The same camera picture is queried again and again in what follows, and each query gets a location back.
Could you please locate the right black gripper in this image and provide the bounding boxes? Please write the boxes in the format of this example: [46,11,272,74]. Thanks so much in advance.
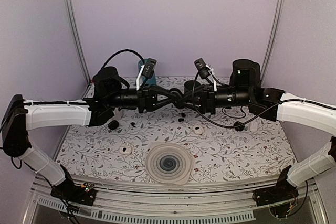
[178,83,253,114]

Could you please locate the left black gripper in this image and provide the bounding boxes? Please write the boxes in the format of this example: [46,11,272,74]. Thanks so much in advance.
[107,84,178,114]

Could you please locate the black oval earbud case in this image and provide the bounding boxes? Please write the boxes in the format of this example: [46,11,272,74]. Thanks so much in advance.
[169,88,184,109]

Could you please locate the white earbud charging case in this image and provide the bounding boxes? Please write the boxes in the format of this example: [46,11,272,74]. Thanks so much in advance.
[192,125,204,135]

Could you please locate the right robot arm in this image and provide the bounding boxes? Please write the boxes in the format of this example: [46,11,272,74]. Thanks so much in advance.
[176,59,335,201]

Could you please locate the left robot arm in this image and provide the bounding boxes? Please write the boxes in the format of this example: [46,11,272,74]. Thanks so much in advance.
[1,67,188,200]

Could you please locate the black case near right gripper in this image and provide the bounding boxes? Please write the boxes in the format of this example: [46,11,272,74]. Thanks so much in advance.
[233,121,245,132]

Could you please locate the small black earbud case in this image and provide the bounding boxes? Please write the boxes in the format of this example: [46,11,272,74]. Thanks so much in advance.
[108,120,120,131]

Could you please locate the small white open case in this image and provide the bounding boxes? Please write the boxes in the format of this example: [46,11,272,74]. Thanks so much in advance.
[119,145,132,155]

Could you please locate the dark grey mug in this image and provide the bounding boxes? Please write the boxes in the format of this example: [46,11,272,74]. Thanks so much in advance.
[184,80,201,93]

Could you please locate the teal tapered vase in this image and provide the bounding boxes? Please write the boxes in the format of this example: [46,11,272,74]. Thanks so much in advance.
[136,60,157,86]

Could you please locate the cream swirl ceramic plate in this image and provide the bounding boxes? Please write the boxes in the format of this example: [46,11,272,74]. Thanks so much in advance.
[144,143,194,185]

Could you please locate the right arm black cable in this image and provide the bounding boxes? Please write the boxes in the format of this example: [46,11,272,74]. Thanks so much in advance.
[191,77,305,128]

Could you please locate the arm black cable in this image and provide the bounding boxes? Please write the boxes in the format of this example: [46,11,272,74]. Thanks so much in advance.
[101,48,144,69]
[191,77,305,128]

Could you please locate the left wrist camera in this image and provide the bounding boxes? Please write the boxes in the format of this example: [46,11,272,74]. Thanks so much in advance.
[135,58,157,91]

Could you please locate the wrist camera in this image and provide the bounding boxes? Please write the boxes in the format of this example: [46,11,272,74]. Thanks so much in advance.
[135,58,157,91]
[194,58,217,91]

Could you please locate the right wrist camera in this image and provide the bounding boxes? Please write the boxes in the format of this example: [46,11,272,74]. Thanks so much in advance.
[194,58,217,91]

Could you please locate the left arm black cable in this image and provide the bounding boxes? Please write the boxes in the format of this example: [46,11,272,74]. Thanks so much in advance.
[101,48,144,69]

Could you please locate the aluminium front rail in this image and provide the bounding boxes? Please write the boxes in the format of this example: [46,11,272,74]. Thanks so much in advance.
[23,176,329,223]

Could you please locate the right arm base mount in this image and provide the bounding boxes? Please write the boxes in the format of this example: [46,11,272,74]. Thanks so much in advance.
[252,165,299,206]

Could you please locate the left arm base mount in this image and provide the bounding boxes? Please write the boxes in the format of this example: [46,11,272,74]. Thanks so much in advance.
[50,165,97,206]

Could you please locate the aluminium right frame post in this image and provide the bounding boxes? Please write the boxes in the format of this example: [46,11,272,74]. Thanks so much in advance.
[261,0,285,82]

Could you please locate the aluminium frame post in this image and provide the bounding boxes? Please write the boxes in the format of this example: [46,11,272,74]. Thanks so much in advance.
[64,0,91,83]
[261,0,285,82]

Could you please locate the aluminium left frame post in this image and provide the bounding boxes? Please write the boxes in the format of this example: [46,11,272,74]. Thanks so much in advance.
[64,0,91,83]

